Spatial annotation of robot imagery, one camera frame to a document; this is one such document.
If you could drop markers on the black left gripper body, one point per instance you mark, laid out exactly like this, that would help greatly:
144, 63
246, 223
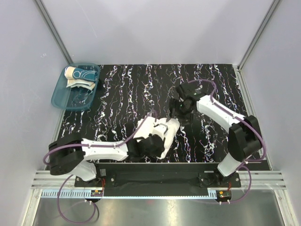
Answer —
156, 153

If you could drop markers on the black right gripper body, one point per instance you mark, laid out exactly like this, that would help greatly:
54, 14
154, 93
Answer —
180, 108

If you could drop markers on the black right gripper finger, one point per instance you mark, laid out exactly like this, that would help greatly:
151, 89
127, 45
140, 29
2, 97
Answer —
188, 119
170, 116

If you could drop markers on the white towel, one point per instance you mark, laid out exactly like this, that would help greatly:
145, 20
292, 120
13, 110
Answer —
145, 128

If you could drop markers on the teal beige Doraemon towel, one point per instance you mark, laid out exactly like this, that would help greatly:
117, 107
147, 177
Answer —
80, 78

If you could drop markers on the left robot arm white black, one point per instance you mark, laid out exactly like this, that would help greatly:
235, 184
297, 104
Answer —
76, 155

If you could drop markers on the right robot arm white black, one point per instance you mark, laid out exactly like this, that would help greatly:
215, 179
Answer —
244, 134

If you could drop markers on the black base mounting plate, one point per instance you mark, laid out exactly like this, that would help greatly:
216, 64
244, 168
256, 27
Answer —
204, 175

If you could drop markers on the left small circuit board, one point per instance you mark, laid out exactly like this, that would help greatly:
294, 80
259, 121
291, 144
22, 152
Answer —
97, 193

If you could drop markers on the small circuit board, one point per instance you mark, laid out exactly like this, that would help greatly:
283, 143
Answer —
97, 193
224, 194

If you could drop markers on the right small circuit board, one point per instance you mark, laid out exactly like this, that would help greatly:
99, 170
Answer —
224, 194

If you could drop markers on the aluminium frame rail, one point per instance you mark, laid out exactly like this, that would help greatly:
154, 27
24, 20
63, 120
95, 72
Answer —
257, 180

